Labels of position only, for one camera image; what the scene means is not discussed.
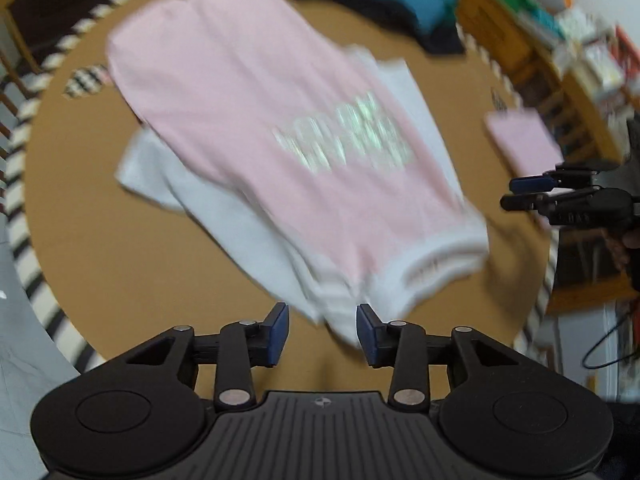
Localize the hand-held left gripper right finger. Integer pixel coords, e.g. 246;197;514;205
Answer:
356;304;523;413

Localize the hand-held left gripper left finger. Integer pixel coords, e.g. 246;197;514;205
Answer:
122;302;291;412

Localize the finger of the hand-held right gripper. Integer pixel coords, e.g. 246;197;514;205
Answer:
509;162;618;194
500;186;601;212

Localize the pink white-sleeved t-shirt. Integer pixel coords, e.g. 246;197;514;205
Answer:
106;0;491;351

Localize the person's right hand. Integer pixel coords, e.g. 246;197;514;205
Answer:
605;230;640;291

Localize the folded pink shirt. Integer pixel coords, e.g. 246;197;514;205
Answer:
484;109;566;186

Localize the wooden shelf unit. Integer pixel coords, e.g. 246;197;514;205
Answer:
457;0;626;161

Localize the shelf clutter of books boxes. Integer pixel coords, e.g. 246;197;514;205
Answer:
487;0;640;106

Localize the wooden spindle chair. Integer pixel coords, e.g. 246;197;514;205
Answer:
0;0;46;161

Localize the black cable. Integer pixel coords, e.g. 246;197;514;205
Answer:
582;305;640;368

